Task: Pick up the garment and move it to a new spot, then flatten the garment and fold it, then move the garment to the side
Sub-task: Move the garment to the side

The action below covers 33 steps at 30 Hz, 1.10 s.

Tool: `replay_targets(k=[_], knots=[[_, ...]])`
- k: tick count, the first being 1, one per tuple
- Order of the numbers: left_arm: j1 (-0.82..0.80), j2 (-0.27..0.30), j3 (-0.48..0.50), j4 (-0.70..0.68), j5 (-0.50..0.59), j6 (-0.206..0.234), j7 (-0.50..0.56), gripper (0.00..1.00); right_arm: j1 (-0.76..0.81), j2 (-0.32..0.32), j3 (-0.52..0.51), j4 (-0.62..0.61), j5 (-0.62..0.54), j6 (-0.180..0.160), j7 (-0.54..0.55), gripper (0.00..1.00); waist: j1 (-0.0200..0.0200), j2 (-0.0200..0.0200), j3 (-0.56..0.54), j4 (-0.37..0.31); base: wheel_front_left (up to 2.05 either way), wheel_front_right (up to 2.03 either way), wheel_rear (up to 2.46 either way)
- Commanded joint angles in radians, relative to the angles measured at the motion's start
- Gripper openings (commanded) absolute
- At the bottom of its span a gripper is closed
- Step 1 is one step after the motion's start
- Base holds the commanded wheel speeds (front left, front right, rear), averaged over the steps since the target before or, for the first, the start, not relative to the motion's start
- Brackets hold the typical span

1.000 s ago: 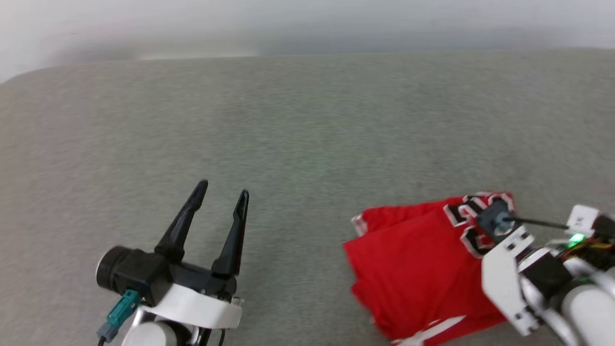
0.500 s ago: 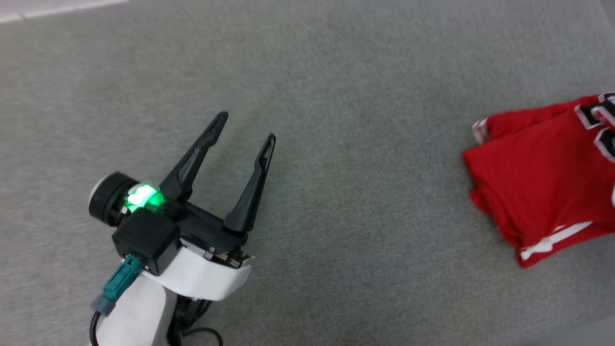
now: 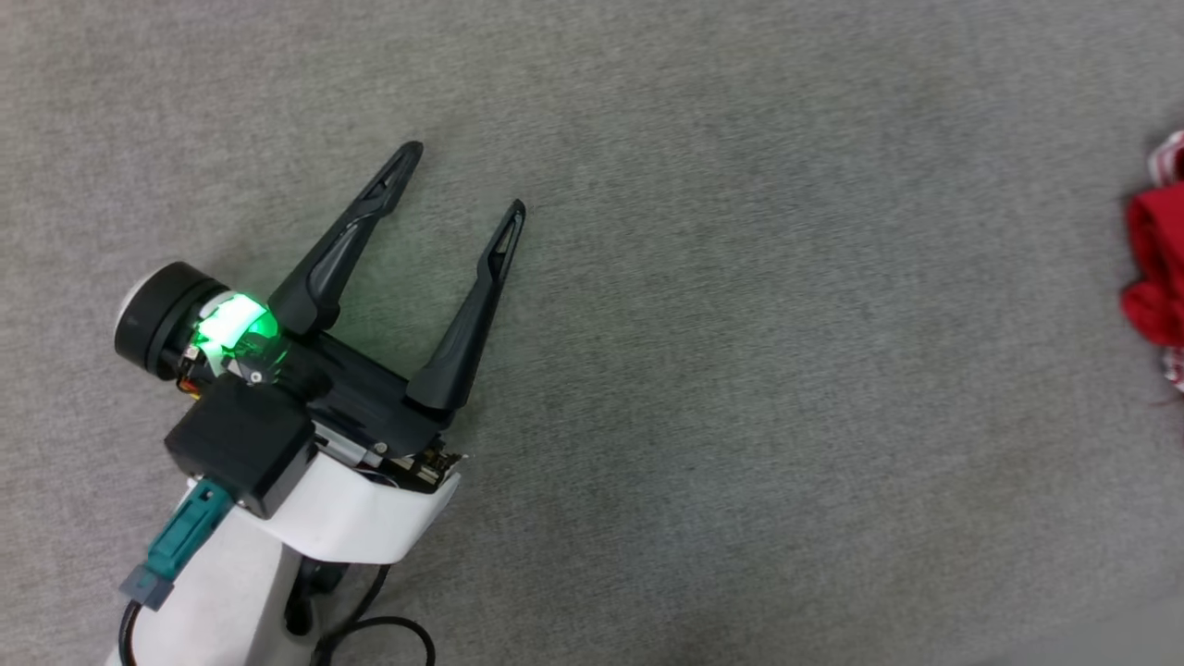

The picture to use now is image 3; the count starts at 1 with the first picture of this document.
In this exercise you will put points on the red white basketball jersey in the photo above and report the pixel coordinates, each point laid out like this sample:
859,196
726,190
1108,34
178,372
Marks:
1156,250

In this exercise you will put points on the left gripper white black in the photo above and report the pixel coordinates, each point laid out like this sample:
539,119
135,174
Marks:
370,518

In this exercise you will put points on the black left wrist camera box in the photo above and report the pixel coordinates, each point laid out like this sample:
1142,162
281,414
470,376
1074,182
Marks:
240,444

